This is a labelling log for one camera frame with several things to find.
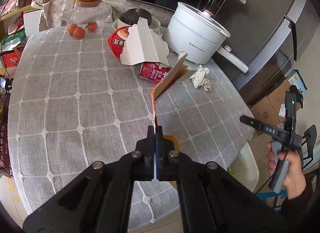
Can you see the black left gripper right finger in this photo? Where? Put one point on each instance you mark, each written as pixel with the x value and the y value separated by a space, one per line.
pixel 211 200

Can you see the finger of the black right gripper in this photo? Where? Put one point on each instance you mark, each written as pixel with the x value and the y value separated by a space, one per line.
pixel 261 126

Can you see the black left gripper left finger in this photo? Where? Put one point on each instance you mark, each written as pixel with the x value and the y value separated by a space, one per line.
pixel 99 199

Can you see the red white blue carton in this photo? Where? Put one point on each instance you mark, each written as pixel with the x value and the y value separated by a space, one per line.
pixel 170 85

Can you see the white plastic trash bin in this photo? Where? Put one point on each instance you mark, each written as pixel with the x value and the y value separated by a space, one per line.
pixel 244 168

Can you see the person's right hand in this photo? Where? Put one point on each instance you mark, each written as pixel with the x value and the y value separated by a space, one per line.
pixel 294 182

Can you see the black chair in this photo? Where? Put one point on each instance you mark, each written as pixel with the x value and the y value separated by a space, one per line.
pixel 309 140

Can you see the lower cardboard box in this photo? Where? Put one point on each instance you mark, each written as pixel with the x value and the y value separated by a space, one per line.
pixel 266 112

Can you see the cardboard box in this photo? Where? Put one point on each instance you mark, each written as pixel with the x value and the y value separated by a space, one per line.
pixel 266 112
pixel 277 98

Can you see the upper cardboard box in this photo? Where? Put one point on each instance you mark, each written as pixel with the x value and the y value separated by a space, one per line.
pixel 277 98

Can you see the blue white product box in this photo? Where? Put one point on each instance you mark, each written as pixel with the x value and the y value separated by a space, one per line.
pixel 296 79

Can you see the crumpled white paper tissue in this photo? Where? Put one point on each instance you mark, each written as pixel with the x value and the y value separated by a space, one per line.
pixel 199 79

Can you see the dark grey refrigerator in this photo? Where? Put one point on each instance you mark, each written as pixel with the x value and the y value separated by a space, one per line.
pixel 268 36

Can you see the grey checked tablecloth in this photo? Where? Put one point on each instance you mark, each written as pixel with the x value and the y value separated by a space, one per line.
pixel 73 103

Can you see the white electric cooking pot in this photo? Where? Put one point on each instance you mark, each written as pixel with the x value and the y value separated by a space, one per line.
pixel 197 34

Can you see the red milk carton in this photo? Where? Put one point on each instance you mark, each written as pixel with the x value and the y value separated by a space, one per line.
pixel 153 72

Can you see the glass jar with cork lid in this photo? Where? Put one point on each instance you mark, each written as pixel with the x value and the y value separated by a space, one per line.
pixel 85 13

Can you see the dark green squash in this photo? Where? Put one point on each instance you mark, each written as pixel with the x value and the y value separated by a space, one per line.
pixel 132 16

